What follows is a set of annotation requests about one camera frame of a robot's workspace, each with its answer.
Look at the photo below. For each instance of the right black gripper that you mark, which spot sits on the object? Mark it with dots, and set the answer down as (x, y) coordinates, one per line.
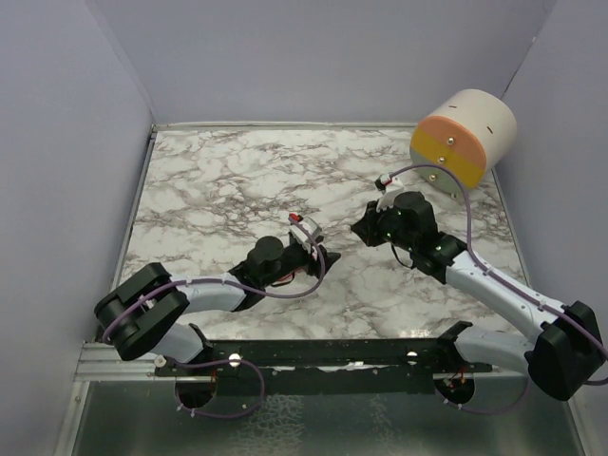
(366, 227)

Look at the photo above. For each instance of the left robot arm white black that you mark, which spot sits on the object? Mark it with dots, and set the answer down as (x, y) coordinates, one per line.
(140, 316)

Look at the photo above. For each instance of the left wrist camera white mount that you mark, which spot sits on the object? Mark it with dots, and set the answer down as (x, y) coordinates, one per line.
(303, 231)

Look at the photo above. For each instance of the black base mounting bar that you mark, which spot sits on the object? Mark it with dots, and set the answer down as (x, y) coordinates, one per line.
(322, 366)

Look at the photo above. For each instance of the cylindrical drawer box pastel front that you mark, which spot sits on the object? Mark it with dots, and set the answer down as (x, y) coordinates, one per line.
(462, 140)

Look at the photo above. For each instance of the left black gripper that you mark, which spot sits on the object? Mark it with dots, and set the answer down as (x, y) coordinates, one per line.
(314, 266)

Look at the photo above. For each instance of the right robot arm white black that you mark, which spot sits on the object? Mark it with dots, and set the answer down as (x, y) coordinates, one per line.
(558, 346)

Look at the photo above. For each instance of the aluminium extrusion rail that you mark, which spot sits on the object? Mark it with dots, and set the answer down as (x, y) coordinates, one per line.
(98, 362)

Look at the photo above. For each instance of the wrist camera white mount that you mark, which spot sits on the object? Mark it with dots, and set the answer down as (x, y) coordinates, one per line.
(390, 187)
(303, 231)

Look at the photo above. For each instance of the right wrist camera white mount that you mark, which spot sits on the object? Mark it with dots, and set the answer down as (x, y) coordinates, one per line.
(390, 187)

